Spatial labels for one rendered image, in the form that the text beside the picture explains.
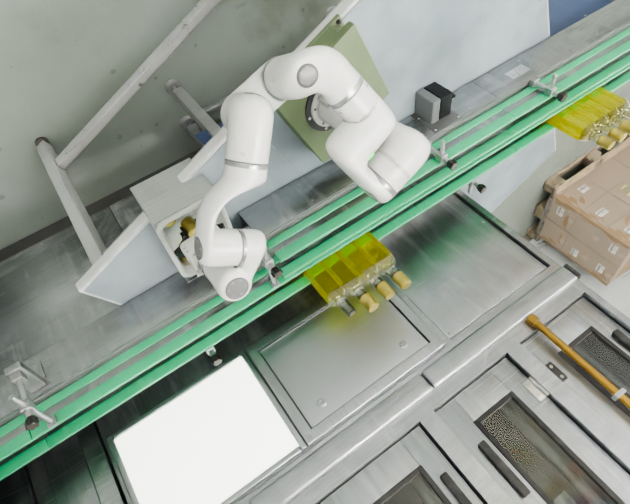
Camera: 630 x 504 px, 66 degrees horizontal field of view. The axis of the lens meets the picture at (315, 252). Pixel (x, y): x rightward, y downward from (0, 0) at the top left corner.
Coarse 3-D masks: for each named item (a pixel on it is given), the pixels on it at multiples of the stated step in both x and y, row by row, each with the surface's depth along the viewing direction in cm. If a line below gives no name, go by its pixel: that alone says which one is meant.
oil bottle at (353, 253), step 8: (344, 248) 141; (352, 248) 141; (360, 248) 141; (344, 256) 140; (352, 256) 139; (360, 256) 139; (368, 256) 139; (352, 264) 138; (360, 264) 137; (368, 264) 137; (376, 264) 137; (360, 272) 136; (368, 272) 135; (376, 272) 136; (368, 280) 136
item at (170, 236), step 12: (192, 204) 116; (180, 216) 115; (192, 216) 127; (156, 228) 114; (168, 228) 125; (228, 228) 127; (168, 240) 127; (180, 240) 130; (168, 252) 120; (180, 264) 126
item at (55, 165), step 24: (216, 0) 153; (192, 24) 153; (168, 48) 154; (144, 72) 154; (120, 96) 155; (96, 120) 156; (48, 144) 167; (72, 144) 158; (48, 168) 158; (72, 192) 150; (72, 216) 143; (96, 240) 136
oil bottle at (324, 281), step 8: (320, 264) 139; (304, 272) 141; (312, 272) 137; (320, 272) 137; (328, 272) 137; (312, 280) 138; (320, 280) 135; (328, 280) 135; (336, 280) 135; (320, 288) 135; (328, 288) 134; (336, 288) 133; (344, 288) 134; (328, 296) 133; (336, 296) 132; (344, 296) 133; (336, 304) 134
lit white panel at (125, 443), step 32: (224, 384) 137; (256, 384) 136; (160, 416) 133; (192, 416) 132; (224, 416) 131; (256, 416) 130; (128, 448) 129; (160, 448) 128; (192, 448) 127; (224, 448) 126; (256, 448) 125; (288, 448) 124; (160, 480) 123; (192, 480) 122; (224, 480) 121
